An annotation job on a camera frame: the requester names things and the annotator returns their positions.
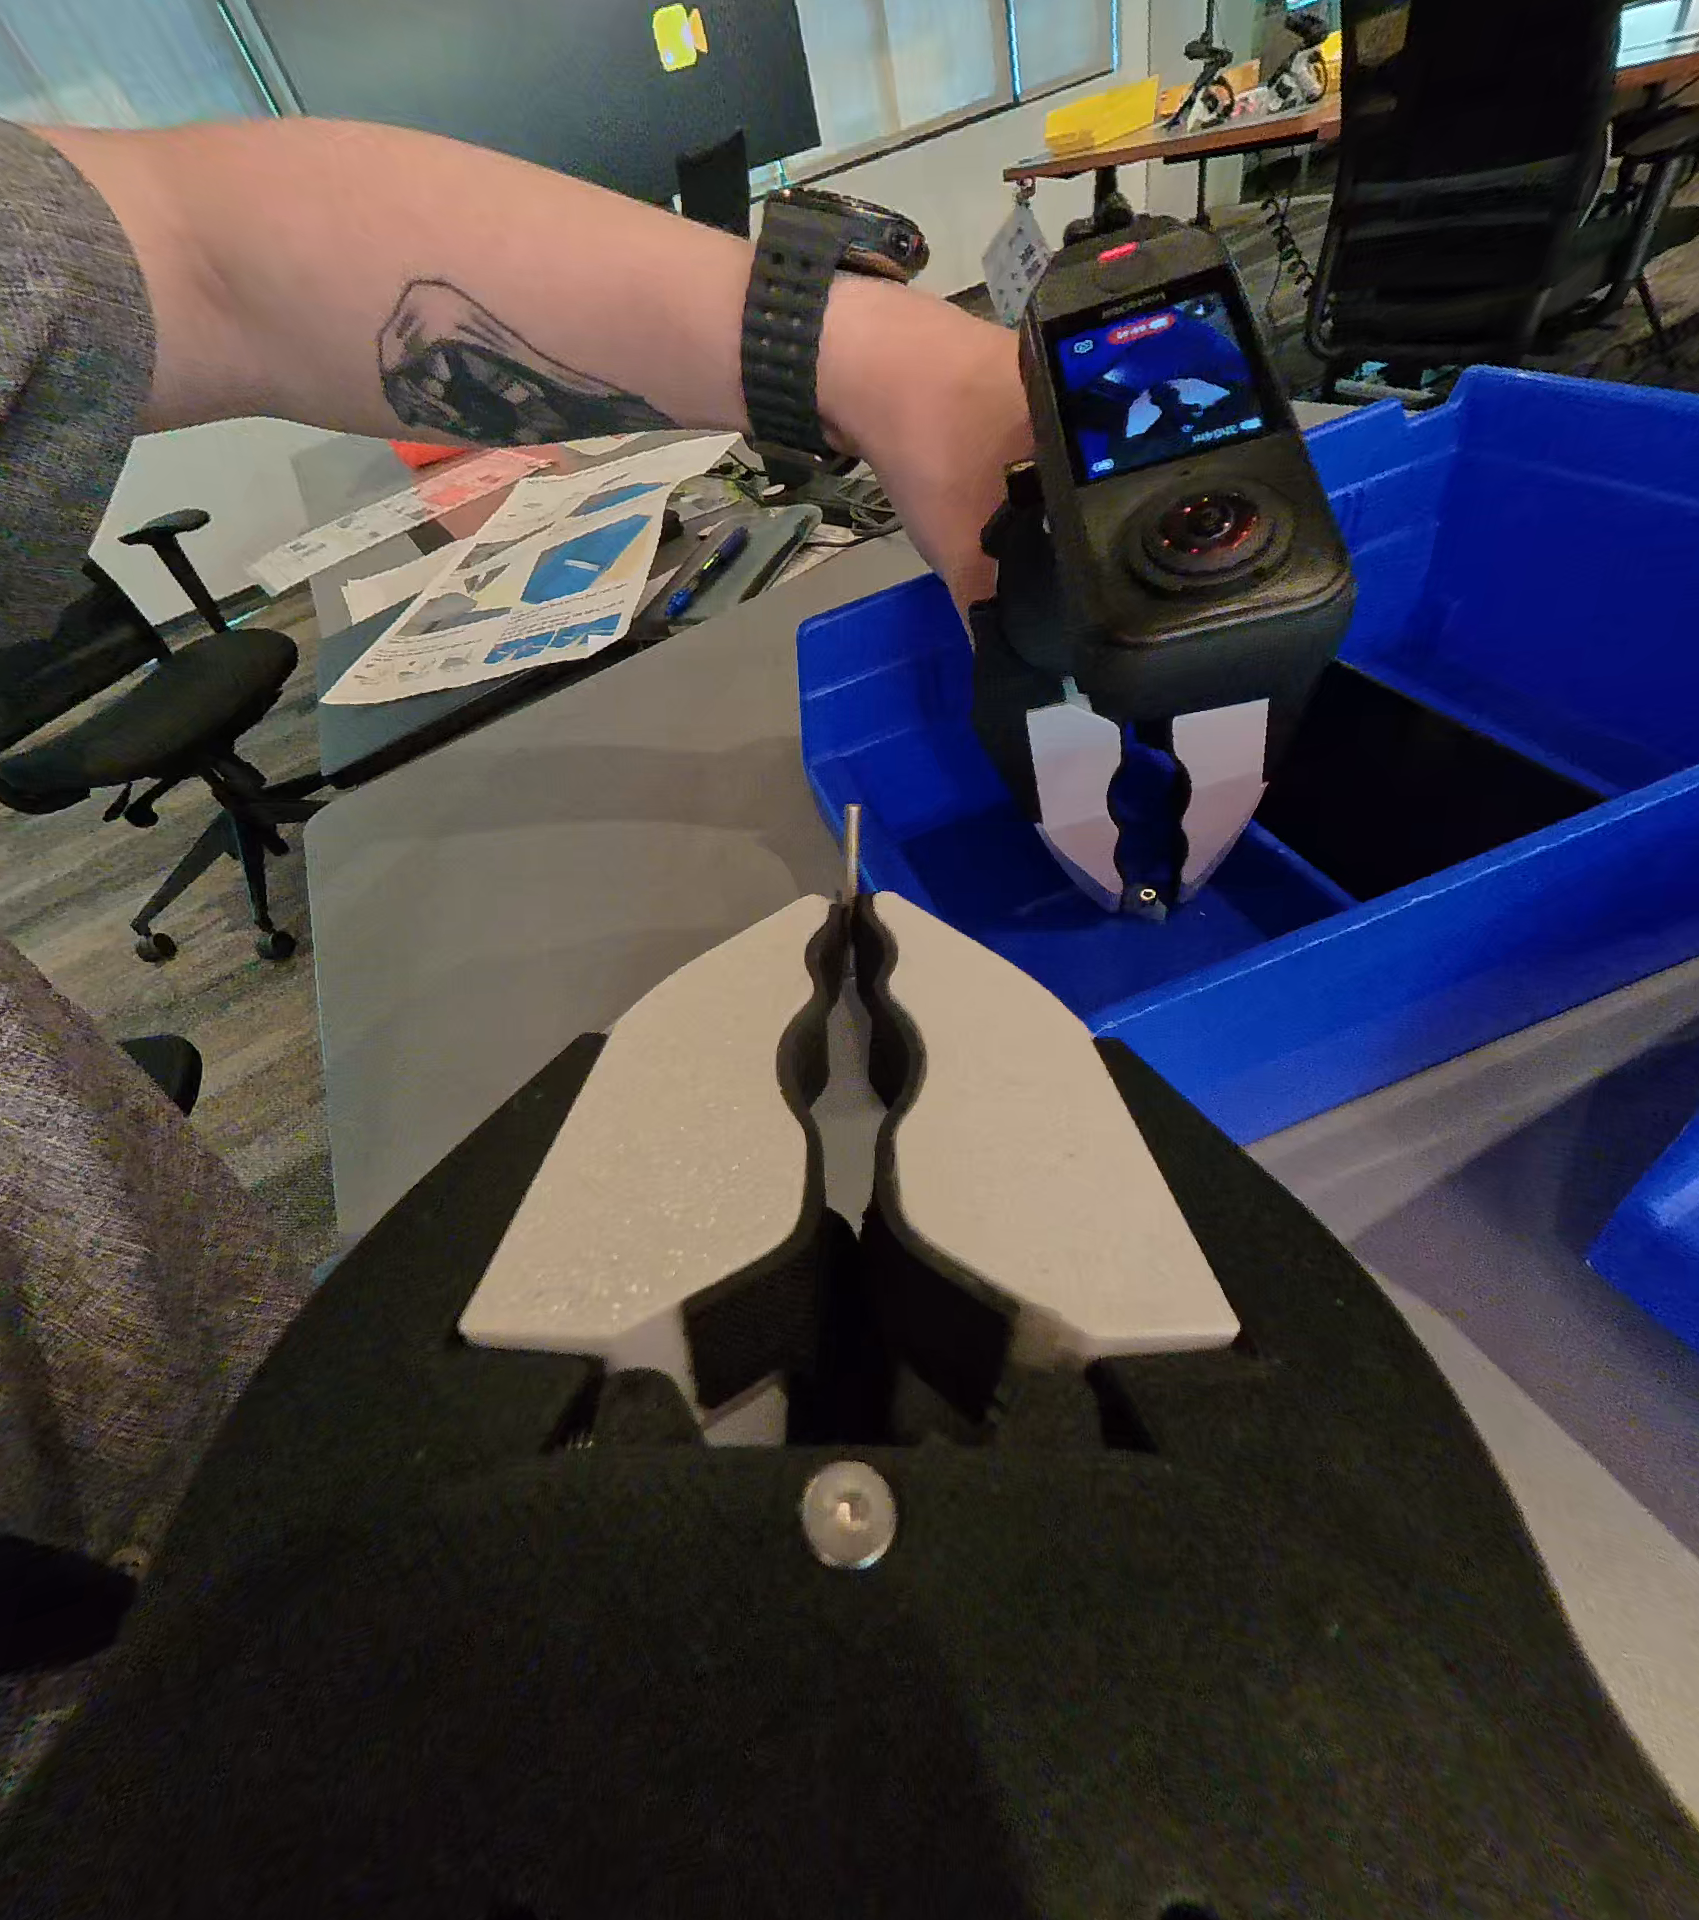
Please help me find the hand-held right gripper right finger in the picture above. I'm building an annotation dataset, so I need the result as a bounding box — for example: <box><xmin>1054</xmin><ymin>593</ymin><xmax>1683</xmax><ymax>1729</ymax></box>
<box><xmin>869</xmin><ymin>895</ymin><xmax>1242</xmax><ymax>1363</ymax></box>

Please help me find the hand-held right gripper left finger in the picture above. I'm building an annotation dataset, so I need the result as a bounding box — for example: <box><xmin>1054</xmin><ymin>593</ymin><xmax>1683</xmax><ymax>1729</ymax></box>
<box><xmin>461</xmin><ymin>895</ymin><xmax>837</xmax><ymax>1367</ymax></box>

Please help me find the black wristwatch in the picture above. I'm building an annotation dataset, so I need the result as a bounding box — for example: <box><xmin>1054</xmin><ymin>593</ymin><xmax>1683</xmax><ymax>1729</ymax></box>
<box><xmin>742</xmin><ymin>188</ymin><xmax>932</xmax><ymax>467</ymax></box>

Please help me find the wooden desk with black legs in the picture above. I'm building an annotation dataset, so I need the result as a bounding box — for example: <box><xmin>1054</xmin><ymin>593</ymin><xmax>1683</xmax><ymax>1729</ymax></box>
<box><xmin>1004</xmin><ymin>91</ymin><xmax>1347</xmax><ymax>299</ymax></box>

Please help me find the yellow paper pad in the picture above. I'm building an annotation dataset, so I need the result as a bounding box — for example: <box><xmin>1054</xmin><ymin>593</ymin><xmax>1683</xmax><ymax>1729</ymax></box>
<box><xmin>1045</xmin><ymin>72</ymin><xmax>1161</xmax><ymax>152</ymax></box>

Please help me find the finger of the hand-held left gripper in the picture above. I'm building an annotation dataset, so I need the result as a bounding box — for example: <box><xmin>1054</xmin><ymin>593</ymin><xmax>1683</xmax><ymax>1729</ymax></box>
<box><xmin>1025</xmin><ymin>697</ymin><xmax>1140</xmax><ymax>919</ymax></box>
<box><xmin>1161</xmin><ymin>697</ymin><xmax>1272</xmax><ymax>911</ymax></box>

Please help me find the black office chair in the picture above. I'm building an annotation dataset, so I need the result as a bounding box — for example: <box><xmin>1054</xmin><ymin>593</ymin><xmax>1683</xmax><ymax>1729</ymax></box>
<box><xmin>0</xmin><ymin>509</ymin><xmax>330</xmax><ymax>964</ymax></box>

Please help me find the black bin divider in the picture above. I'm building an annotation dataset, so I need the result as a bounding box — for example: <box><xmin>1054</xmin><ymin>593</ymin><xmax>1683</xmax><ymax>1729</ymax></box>
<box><xmin>1262</xmin><ymin>659</ymin><xmax>1617</xmax><ymax>903</ymax></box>

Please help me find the blue storage bin with divider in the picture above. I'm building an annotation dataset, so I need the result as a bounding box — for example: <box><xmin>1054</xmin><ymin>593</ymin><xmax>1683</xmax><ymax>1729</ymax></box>
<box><xmin>795</xmin><ymin>368</ymin><xmax>1699</xmax><ymax>1107</ymax></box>

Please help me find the black high-back chair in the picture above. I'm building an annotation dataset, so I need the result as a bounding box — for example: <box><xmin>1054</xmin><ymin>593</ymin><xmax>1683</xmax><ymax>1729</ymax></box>
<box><xmin>1305</xmin><ymin>0</ymin><xmax>1627</xmax><ymax>399</ymax></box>

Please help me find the black monitor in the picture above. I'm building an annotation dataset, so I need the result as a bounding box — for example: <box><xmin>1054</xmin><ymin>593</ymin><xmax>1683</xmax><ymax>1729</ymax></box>
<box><xmin>240</xmin><ymin>0</ymin><xmax>826</xmax><ymax>240</ymax></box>

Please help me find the printed leaflet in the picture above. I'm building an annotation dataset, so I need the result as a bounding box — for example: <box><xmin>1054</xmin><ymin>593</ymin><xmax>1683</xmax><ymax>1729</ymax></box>
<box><xmin>321</xmin><ymin>476</ymin><xmax>673</xmax><ymax>708</ymax></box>

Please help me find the white printed sign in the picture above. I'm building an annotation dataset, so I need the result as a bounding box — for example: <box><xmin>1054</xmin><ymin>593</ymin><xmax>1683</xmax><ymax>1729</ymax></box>
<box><xmin>982</xmin><ymin>200</ymin><xmax>1054</xmax><ymax>327</ymax></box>

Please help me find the dark grey pad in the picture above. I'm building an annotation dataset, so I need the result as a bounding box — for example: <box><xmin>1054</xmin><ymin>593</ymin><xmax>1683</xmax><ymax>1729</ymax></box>
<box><xmin>655</xmin><ymin>501</ymin><xmax>826</xmax><ymax>616</ymax></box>

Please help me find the blue pen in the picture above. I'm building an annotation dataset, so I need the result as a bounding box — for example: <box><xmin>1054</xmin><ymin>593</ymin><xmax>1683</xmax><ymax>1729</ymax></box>
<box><xmin>665</xmin><ymin>523</ymin><xmax>750</xmax><ymax>621</ymax></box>

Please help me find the person's left forearm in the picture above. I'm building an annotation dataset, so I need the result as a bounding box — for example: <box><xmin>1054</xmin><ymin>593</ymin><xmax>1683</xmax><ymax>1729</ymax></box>
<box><xmin>39</xmin><ymin>121</ymin><xmax>769</xmax><ymax>449</ymax></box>

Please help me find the person's left hand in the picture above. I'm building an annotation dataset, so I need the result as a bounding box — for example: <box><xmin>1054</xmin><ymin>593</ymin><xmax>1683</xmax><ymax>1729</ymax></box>
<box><xmin>815</xmin><ymin>275</ymin><xmax>1041</xmax><ymax>614</ymax></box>

